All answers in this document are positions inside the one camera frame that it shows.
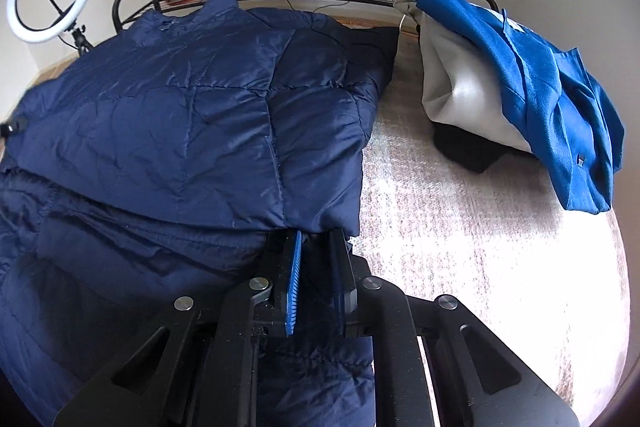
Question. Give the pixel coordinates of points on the blue jacket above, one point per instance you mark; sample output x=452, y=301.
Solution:
x=540, y=107

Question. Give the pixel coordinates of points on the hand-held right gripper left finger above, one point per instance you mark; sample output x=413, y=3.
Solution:
x=292, y=287

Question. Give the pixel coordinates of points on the navy puffer jacket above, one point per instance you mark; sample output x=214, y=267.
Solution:
x=175, y=117

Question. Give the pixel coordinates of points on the light grey garment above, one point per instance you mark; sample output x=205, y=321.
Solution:
x=460, y=82

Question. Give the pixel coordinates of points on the pink checked blanket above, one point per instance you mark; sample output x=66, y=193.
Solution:
x=450, y=232

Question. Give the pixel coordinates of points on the black garment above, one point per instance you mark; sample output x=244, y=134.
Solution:
x=465, y=152

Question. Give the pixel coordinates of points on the black tripod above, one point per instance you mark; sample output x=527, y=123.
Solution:
x=77, y=39

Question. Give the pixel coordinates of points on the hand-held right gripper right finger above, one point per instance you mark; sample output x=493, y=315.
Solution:
x=344, y=287

